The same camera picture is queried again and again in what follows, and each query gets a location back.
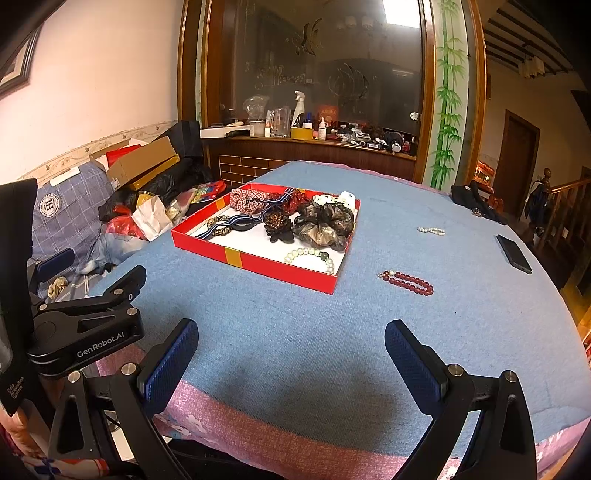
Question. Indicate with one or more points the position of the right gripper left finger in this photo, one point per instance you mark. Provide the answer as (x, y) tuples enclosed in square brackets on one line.
[(164, 365)]

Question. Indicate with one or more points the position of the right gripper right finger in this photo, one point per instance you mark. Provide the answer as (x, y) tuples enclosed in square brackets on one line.
[(420, 367)]

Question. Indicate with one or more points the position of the leopard print scrunchie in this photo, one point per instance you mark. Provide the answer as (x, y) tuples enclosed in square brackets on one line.
[(217, 226)]

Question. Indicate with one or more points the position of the blue striped headband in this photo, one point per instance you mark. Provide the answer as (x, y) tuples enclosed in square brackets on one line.
[(242, 222)]

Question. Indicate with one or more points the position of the red jewelry tray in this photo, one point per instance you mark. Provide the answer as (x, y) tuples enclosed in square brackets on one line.
[(295, 263)]

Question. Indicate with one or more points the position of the blue jeans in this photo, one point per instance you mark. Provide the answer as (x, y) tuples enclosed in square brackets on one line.
[(108, 251)]

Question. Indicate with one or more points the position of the blue plaid shirt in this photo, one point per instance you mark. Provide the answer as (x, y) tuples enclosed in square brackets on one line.
[(66, 216)]

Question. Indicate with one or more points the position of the blue bed sheet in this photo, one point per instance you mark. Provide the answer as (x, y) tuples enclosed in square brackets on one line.
[(415, 256)]

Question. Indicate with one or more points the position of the red plastic bag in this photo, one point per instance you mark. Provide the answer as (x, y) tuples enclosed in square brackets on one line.
[(123, 224)]

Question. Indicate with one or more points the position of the black smartphone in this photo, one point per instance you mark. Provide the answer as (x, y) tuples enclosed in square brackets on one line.
[(514, 254)]

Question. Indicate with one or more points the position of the pink quilt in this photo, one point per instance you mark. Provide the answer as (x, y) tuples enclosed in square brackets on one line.
[(336, 411)]

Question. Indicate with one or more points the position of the white paper bag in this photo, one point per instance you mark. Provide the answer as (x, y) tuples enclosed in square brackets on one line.
[(151, 219)]

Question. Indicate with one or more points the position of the colourful toy box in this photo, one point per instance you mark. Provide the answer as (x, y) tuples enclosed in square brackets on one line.
[(208, 191)]

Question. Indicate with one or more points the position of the dark organza scrunchie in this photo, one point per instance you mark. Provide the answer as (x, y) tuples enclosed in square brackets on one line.
[(324, 226)]

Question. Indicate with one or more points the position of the black clothing pile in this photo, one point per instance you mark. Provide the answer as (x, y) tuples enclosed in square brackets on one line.
[(469, 197)]

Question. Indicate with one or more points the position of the brown cardboard box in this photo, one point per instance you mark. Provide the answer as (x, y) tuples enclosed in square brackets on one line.
[(137, 167)]

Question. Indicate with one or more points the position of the red checkered scrunchie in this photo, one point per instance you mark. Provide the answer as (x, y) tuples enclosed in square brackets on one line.
[(248, 201)]

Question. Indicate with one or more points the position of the white polka dot scrunchie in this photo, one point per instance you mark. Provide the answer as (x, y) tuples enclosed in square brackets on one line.
[(346, 198)]

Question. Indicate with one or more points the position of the wooden stair railing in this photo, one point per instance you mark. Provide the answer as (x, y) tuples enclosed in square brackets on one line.
[(567, 228)]

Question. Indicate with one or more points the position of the wooden counter shelf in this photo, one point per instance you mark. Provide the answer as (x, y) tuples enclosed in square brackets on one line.
[(237, 157)]

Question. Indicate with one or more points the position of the black bag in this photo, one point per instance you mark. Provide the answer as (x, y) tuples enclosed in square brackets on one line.
[(184, 137)]

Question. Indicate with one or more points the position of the brown wooden door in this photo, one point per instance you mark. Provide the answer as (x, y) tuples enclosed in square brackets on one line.
[(517, 160)]

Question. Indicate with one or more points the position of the small white pump bottle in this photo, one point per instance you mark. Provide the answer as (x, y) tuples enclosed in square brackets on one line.
[(322, 130)]

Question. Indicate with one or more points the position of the glass pitcher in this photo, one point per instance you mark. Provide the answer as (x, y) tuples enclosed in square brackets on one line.
[(280, 122)]

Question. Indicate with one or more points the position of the bamboo painted glass panel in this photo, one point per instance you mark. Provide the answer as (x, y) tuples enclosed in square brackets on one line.
[(451, 94)]

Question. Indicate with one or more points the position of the white spray bottle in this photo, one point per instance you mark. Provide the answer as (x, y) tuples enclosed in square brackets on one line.
[(299, 108)]

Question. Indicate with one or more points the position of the picture frame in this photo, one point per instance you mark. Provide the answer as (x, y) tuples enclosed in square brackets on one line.
[(18, 73)]

